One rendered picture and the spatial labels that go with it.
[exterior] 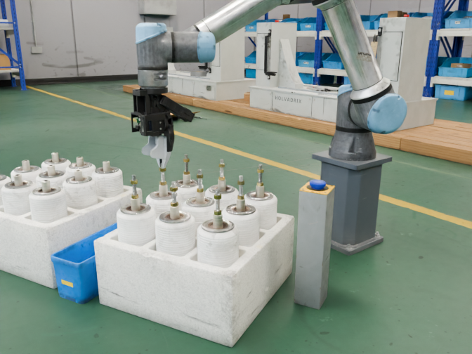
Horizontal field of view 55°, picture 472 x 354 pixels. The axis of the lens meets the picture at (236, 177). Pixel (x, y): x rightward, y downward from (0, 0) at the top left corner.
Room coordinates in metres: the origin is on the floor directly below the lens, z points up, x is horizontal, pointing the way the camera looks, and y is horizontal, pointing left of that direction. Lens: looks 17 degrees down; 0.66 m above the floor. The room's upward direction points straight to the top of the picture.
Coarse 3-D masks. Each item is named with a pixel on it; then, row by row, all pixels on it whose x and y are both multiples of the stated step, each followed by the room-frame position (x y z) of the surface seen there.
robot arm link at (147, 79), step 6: (138, 72) 1.14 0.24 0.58; (144, 72) 1.12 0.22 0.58; (150, 72) 1.12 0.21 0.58; (156, 72) 1.12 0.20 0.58; (162, 72) 1.13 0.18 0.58; (138, 78) 1.14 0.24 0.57; (144, 78) 1.12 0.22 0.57; (150, 78) 1.12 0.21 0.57; (156, 78) 1.12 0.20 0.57; (162, 78) 1.13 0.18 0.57; (138, 84) 1.14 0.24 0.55; (144, 84) 1.12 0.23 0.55; (150, 84) 1.12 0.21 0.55; (156, 84) 1.12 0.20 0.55; (162, 84) 1.13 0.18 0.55; (168, 84) 1.16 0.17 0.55
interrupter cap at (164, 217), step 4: (164, 212) 1.03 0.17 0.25; (168, 212) 1.03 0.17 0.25; (180, 212) 1.03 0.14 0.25; (184, 212) 1.03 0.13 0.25; (160, 216) 1.00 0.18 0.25; (164, 216) 1.01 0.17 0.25; (168, 216) 1.01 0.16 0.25; (180, 216) 1.01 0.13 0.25; (184, 216) 1.01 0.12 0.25; (188, 216) 1.01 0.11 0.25; (160, 220) 0.99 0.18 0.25; (164, 220) 0.98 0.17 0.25; (168, 220) 0.98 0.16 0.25; (172, 220) 0.98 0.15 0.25; (176, 220) 0.98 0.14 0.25; (180, 220) 0.98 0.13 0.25; (184, 220) 0.98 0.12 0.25
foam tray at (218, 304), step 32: (288, 224) 1.15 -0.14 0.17; (96, 256) 1.02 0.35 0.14; (128, 256) 0.98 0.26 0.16; (160, 256) 0.94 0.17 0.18; (192, 256) 0.95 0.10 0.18; (256, 256) 0.96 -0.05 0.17; (288, 256) 1.16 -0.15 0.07; (128, 288) 0.98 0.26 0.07; (160, 288) 0.94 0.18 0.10; (192, 288) 0.90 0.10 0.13; (224, 288) 0.86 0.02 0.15; (256, 288) 0.97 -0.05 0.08; (160, 320) 0.94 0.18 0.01; (192, 320) 0.90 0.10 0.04; (224, 320) 0.86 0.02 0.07
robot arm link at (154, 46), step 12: (144, 24) 1.13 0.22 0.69; (156, 24) 1.13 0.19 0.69; (144, 36) 1.12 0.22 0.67; (156, 36) 1.12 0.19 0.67; (168, 36) 1.14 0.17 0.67; (144, 48) 1.12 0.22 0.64; (156, 48) 1.12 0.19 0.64; (168, 48) 1.13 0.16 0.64; (144, 60) 1.12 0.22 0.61; (156, 60) 1.12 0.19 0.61; (168, 60) 1.15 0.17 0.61
